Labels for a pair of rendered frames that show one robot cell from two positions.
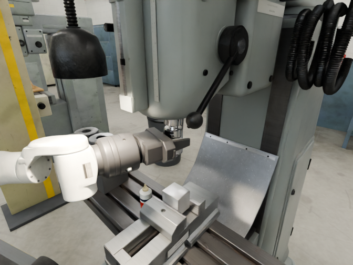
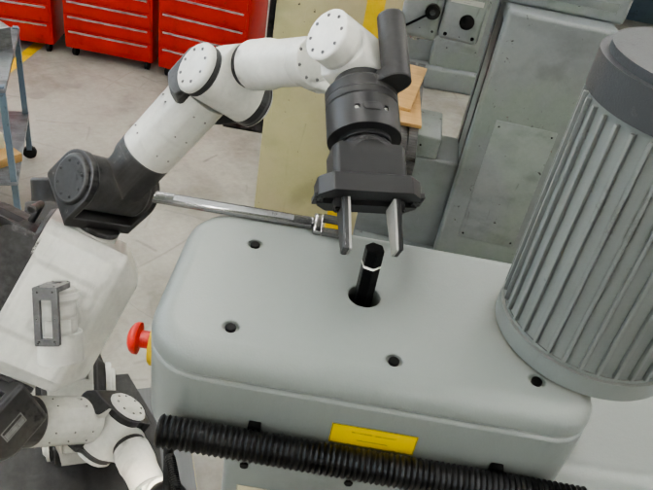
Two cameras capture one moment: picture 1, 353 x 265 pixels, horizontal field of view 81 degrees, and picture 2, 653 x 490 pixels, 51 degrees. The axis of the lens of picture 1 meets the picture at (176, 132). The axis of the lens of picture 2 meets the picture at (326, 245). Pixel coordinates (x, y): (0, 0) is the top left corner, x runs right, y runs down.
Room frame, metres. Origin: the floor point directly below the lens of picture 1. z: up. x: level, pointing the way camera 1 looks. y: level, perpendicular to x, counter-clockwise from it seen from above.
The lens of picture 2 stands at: (0.02, -0.37, 2.38)
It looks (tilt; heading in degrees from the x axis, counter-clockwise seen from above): 36 degrees down; 45
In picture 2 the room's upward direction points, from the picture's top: 11 degrees clockwise
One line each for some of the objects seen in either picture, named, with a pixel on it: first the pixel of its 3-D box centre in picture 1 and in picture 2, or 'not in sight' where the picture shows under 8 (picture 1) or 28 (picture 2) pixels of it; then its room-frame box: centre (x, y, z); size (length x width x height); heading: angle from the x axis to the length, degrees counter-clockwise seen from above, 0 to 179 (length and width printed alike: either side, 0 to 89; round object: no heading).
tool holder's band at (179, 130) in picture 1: (173, 129); not in sight; (0.48, 0.01, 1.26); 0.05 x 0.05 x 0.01
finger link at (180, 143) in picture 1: (179, 144); not in sight; (0.45, -0.01, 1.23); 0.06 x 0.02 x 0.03; 123
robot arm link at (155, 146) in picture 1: (139, 149); not in sight; (0.43, 0.08, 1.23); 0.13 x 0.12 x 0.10; 33
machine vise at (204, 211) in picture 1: (169, 220); not in sight; (0.45, 0.02, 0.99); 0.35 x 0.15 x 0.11; 139
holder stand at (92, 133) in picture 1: (97, 156); not in sight; (0.73, 0.32, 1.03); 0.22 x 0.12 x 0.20; 53
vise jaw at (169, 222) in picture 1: (162, 216); not in sight; (0.43, 0.04, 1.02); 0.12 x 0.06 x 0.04; 49
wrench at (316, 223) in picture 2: not in sight; (250, 212); (0.45, 0.20, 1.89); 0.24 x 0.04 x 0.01; 138
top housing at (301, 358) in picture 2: not in sight; (363, 347); (0.49, 0.00, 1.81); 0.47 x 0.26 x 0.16; 137
